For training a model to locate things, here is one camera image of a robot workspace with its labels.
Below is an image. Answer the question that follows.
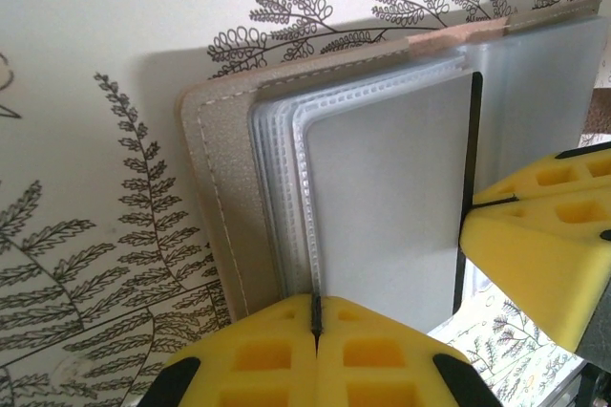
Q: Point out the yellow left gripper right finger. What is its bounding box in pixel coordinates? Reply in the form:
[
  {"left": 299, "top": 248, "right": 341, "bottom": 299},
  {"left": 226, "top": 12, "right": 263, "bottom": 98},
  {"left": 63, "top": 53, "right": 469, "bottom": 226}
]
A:
[{"left": 312, "top": 295, "right": 500, "bottom": 407}]

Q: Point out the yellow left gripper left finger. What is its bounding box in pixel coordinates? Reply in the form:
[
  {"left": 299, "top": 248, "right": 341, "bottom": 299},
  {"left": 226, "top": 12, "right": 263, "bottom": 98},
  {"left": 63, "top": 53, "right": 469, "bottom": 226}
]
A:
[{"left": 150, "top": 293, "right": 320, "bottom": 407}]

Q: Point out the beige card holder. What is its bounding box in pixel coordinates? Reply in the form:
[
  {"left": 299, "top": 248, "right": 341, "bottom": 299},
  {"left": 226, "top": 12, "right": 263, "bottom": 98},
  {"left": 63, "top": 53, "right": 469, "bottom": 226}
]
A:
[{"left": 176, "top": 0, "right": 611, "bottom": 336}]

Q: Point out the floral print tablecloth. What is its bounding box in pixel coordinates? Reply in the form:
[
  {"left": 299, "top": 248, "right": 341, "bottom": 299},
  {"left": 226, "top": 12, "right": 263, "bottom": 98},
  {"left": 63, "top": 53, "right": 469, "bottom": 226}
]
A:
[{"left": 0, "top": 0, "right": 611, "bottom": 407}]

